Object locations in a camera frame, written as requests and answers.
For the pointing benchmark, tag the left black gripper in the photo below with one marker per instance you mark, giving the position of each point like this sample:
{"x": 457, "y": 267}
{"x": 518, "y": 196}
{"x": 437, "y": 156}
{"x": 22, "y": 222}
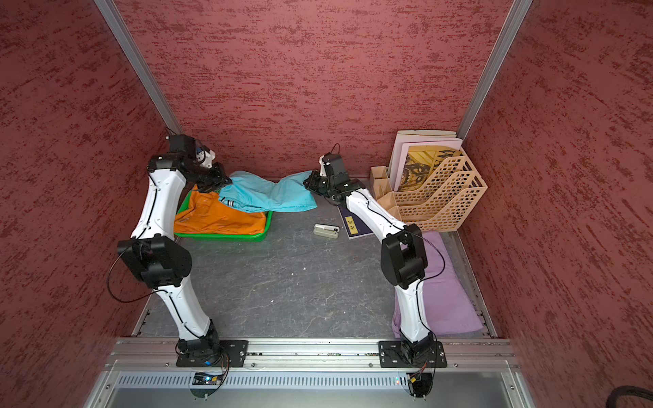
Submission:
{"x": 219, "y": 180}

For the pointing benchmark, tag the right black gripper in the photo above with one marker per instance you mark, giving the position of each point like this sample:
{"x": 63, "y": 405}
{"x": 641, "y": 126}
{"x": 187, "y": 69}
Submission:
{"x": 312, "y": 183}

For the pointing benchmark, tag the orange pants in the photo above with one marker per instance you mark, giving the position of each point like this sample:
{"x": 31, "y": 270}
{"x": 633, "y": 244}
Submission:
{"x": 206, "y": 214}

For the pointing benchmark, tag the teal pants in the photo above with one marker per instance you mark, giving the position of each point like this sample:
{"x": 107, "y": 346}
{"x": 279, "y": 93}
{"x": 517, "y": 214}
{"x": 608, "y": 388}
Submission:
{"x": 252, "y": 194}

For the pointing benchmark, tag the green plastic basket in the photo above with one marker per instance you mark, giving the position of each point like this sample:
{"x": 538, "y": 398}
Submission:
{"x": 254, "y": 238}

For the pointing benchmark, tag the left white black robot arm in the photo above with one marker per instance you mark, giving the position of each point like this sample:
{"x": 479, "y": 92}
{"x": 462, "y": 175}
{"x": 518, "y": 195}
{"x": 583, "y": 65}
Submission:
{"x": 157, "y": 260}

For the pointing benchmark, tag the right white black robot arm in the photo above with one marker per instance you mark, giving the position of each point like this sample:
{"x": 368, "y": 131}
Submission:
{"x": 403, "y": 260}

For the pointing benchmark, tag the folded purple pants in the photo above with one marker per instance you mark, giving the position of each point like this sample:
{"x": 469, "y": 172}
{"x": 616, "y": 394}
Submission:
{"x": 447, "y": 309}

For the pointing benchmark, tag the white stapler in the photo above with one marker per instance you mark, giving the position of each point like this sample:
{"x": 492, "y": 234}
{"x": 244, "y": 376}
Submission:
{"x": 327, "y": 231}

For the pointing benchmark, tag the dark purple notebook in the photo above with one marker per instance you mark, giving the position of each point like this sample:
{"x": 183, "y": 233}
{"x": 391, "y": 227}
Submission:
{"x": 354, "y": 227}

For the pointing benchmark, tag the pale pink folder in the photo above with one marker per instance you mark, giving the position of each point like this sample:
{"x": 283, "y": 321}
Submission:
{"x": 405, "y": 139}

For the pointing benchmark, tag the yellow patterned magazine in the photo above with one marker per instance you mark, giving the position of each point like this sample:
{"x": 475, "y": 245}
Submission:
{"x": 420, "y": 162}

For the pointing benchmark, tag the beige plastic file organizer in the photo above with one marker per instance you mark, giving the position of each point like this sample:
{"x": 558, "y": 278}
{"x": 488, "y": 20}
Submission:
{"x": 441, "y": 203}

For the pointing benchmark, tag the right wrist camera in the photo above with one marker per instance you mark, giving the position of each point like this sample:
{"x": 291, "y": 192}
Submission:
{"x": 332, "y": 164}

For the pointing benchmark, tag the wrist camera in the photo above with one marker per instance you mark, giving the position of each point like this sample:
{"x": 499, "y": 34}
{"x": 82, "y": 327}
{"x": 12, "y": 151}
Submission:
{"x": 332, "y": 164}
{"x": 191, "y": 149}

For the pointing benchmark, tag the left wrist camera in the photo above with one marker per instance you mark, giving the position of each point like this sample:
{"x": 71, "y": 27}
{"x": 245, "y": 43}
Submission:
{"x": 191, "y": 149}

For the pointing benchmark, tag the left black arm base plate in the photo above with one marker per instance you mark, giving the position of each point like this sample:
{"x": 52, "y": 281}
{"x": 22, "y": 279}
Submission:
{"x": 225, "y": 353}

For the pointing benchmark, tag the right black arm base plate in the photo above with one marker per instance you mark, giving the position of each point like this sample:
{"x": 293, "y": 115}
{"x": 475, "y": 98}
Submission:
{"x": 400, "y": 354}

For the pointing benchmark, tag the aluminium front rail frame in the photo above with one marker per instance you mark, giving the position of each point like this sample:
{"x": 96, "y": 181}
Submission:
{"x": 296, "y": 363}

